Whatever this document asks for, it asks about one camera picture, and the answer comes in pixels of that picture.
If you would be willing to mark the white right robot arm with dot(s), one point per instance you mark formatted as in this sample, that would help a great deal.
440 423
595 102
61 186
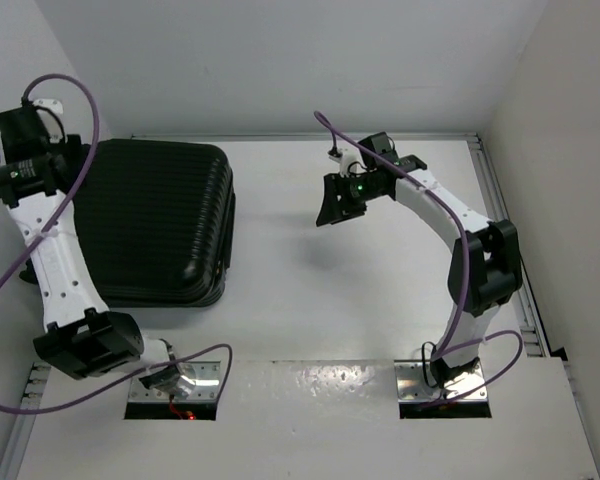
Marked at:
485 269

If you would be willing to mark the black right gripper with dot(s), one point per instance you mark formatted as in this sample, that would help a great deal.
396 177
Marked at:
336 209

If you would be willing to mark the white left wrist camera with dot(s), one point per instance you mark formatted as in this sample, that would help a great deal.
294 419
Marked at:
50 111

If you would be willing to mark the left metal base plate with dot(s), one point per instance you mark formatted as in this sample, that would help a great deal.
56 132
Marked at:
189 382

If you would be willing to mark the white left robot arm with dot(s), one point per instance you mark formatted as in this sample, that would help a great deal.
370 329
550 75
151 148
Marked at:
82 337

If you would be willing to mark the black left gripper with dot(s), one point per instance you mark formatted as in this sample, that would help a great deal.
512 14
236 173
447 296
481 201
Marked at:
69 153

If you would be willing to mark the metal base plate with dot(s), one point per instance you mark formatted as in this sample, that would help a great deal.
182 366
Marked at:
189 382
468 387

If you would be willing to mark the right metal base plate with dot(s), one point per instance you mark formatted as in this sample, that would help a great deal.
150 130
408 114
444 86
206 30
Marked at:
468 387

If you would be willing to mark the black suitcase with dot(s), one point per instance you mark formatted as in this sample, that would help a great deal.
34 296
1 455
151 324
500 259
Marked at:
155 222

